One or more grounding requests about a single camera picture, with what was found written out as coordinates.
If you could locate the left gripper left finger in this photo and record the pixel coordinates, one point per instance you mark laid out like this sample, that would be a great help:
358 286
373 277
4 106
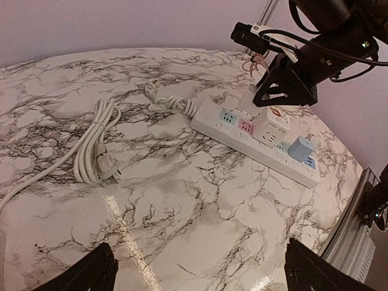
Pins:
96 271

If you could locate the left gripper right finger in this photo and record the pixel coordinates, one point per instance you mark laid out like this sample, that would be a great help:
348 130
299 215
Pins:
306 271

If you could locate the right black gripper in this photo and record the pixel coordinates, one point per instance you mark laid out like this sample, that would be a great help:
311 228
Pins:
289 83

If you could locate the white charger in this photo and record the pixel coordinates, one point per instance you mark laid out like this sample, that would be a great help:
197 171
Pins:
271 126

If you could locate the white multicolour power strip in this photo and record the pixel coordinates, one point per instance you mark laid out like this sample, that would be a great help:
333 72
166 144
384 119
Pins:
231 129

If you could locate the light blue cube charger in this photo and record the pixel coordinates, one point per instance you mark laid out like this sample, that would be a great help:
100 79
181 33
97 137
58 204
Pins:
301 149

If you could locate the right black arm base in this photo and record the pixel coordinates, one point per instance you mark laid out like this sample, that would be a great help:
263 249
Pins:
374 203

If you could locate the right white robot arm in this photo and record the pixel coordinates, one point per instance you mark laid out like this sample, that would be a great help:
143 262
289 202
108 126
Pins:
345 32

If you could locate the aluminium front table rail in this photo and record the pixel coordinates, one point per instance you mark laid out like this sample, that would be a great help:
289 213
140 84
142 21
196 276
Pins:
349 247

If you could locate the right aluminium corner post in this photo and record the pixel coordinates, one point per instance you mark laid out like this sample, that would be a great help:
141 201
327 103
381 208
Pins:
268 12

